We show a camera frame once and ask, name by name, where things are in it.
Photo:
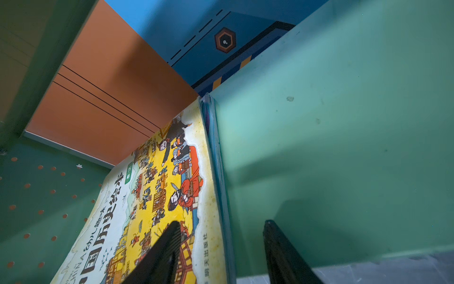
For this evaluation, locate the green desktop shelf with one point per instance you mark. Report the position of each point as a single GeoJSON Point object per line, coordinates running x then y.
{"type": "Point", "coordinates": [335, 120]}

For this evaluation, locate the light blue book underneath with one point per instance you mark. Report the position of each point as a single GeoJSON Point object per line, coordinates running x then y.
{"type": "Point", "coordinates": [211, 125]}

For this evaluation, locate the yellow Chinese history picture book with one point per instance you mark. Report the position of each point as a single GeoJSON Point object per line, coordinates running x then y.
{"type": "Point", "coordinates": [166, 182]}

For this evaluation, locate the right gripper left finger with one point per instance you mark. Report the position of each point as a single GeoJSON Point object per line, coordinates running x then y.
{"type": "Point", "coordinates": [159, 265]}

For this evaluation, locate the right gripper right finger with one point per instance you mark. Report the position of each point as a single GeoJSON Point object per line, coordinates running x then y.
{"type": "Point", "coordinates": [285, 265]}

